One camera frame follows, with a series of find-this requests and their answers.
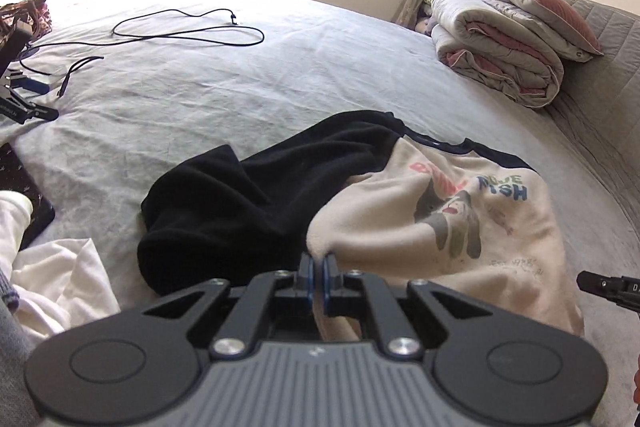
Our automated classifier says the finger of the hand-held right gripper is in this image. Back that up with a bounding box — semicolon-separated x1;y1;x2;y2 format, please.
576;271;640;313

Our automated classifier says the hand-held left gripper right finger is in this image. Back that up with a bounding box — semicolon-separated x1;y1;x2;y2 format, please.
320;253;522;362

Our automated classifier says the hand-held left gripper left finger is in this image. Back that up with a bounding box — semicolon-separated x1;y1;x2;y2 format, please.
117;252;317;362

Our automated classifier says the beige and black sweatshirt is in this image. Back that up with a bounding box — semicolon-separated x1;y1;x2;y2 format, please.
137;109;586;343

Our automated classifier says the grey quilted headboard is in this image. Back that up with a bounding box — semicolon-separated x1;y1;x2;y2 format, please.
550;0;640;228

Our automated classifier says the bed with grey sheet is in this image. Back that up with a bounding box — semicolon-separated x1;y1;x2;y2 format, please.
0;0;640;427

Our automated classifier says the white garment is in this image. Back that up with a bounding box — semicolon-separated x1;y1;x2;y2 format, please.
0;189;122;345

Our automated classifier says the folded grey pink quilt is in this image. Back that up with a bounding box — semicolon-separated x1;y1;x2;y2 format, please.
431;0;565;108

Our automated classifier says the small pile of folded bedding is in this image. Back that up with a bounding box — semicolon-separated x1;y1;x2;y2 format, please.
414;0;437;32

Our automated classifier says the pink and grey pillow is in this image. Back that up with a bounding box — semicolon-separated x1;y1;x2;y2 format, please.
471;0;605;64

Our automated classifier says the black patterned flat case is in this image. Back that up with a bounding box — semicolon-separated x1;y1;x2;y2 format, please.
0;141;57;253

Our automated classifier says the grey garment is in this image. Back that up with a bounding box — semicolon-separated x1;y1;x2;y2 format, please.
0;267;43;427

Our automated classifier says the spare black hand-held gripper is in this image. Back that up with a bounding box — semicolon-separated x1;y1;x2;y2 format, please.
0;27;60;125

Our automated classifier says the floral handbag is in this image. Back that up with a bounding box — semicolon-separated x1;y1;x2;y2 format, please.
0;0;53;42

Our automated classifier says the long black cable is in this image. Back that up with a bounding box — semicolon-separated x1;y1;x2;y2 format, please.
20;9;265;75

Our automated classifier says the short black cable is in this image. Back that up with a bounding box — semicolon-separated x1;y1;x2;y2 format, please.
56;56;105;98

